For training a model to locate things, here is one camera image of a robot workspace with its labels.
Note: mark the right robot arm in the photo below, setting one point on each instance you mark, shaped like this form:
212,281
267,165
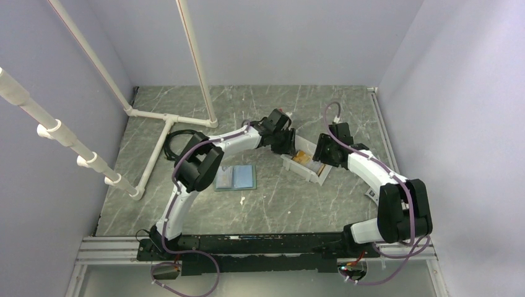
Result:
403,211

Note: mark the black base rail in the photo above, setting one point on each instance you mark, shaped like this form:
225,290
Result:
321,252

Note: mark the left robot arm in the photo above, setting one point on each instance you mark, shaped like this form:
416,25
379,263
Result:
197,166

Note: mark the white pvc pipe frame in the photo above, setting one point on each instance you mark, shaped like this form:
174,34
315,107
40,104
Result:
51,128

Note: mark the green card holder wallet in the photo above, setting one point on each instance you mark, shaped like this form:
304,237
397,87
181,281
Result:
244,178

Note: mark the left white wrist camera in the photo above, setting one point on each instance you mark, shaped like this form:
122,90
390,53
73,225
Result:
289,114

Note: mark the red handled adjustable wrench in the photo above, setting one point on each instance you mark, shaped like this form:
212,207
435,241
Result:
372,195

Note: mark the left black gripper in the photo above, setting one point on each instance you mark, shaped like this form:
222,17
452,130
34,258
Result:
289,148

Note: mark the silver vip credit card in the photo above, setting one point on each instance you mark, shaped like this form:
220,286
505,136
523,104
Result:
224,178

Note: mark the aluminium rail right side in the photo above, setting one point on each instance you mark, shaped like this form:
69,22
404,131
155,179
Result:
411,117

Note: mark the stack of credit cards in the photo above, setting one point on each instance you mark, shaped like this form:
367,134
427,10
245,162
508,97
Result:
306,160

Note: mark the clear plastic bin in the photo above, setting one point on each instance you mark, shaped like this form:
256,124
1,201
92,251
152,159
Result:
307,175

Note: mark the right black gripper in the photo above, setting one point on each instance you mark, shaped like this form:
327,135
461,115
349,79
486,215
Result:
319,154

